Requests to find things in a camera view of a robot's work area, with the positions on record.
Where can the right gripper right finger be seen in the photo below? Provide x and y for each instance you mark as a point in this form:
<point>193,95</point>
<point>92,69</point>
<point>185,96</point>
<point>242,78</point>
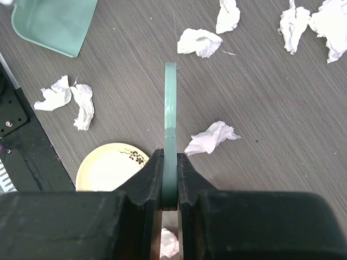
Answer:
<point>219,224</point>

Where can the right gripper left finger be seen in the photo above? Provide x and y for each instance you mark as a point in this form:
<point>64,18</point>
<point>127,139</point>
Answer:
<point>122,224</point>

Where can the green hand brush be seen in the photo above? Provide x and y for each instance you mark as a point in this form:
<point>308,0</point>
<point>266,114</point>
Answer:
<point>169,190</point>

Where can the green dustpan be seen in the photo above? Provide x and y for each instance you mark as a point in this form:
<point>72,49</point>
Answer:
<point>60,26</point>

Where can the cream round plate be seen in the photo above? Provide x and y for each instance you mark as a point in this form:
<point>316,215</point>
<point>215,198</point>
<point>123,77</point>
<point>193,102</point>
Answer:
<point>109,166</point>

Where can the paper scrap back small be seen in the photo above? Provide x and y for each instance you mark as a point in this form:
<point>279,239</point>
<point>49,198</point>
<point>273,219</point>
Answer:
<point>293,22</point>

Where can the paper scrap back large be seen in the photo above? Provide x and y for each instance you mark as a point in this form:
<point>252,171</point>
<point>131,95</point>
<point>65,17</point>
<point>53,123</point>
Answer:
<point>330,22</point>

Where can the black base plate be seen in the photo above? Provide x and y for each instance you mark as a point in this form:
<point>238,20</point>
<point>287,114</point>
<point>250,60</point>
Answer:
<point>26,152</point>

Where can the white cable duct strip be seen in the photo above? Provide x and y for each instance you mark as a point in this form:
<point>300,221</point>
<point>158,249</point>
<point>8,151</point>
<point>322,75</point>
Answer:
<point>6,183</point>

